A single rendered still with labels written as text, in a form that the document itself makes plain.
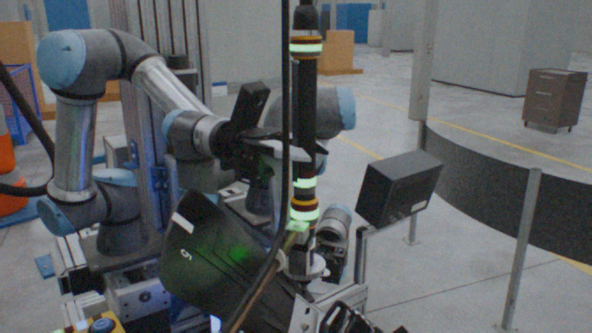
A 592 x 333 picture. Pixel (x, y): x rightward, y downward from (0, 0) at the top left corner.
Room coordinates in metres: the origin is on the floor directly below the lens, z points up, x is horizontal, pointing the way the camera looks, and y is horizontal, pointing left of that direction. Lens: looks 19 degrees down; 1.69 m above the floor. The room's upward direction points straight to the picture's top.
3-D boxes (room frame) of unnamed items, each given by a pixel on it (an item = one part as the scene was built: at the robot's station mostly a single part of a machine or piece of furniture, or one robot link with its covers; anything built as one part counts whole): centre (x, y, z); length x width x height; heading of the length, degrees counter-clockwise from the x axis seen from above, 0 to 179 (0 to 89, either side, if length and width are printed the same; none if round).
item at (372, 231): (1.30, -0.29, 1.04); 0.24 x 0.03 x 0.03; 128
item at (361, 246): (1.23, -0.21, 0.96); 0.03 x 0.03 x 0.20; 38
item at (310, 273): (0.61, -0.01, 1.34); 0.09 x 0.07 x 0.10; 163
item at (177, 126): (0.81, 0.20, 1.48); 0.11 x 0.08 x 0.09; 48
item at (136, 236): (1.17, 0.52, 1.09); 0.15 x 0.15 x 0.10
